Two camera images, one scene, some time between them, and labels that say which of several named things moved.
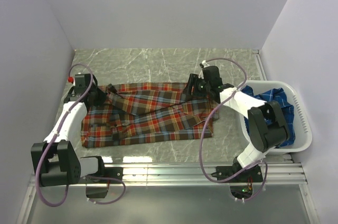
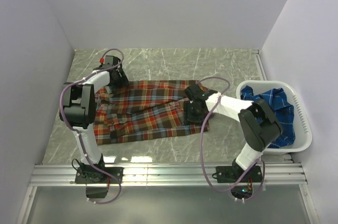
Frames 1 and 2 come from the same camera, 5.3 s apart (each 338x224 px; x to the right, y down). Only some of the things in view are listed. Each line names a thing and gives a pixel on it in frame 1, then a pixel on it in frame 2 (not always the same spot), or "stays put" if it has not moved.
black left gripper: [102, 95] → [122, 82]
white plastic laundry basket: [302, 140] stays put
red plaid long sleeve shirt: [124, 112] stays put
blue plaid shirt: [277, 94] stays put
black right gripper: [193, 80] → [199, 119]
